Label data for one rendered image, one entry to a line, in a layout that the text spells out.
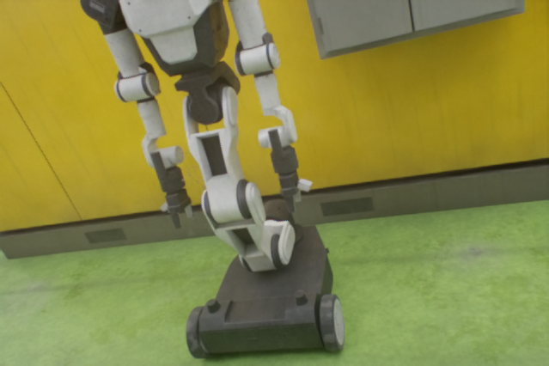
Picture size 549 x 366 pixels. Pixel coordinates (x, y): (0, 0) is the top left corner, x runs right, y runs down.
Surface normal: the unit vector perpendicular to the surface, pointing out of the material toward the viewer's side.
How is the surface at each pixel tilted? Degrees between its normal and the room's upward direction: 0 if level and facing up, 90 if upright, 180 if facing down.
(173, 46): 90
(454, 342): 0
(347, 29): 90
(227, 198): 66
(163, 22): 90
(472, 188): 90
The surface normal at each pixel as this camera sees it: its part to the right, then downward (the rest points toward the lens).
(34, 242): -0.20, 0.51
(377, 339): -0.26, -0.85
